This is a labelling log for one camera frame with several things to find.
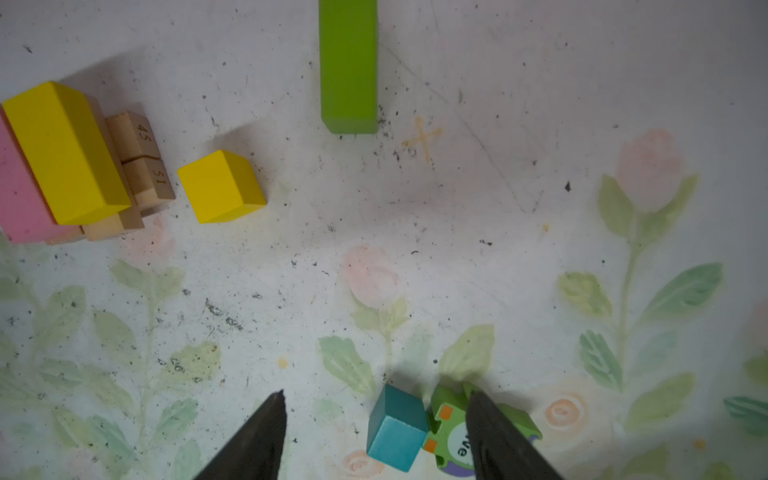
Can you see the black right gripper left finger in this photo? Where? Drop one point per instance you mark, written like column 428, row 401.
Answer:
column 255, row 450

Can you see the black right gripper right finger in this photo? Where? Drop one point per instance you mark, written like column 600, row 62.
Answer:
column 499, row 449

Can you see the teal cube block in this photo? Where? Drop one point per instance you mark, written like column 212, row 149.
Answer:
column 397, row 428

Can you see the natural wood block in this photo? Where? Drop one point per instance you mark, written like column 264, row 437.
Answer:
column 132, row 136
column 149, row 182
column 126, row 220

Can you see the pink rectangular block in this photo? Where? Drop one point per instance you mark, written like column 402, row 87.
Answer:
column 25, row 215

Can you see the yellow rectangular block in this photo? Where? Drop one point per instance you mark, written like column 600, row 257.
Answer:
column 68, row 154

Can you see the green cube block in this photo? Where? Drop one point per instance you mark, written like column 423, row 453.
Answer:
column 348, row 42

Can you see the yellow cube block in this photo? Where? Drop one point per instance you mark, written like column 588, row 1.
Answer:
column 221, row 187

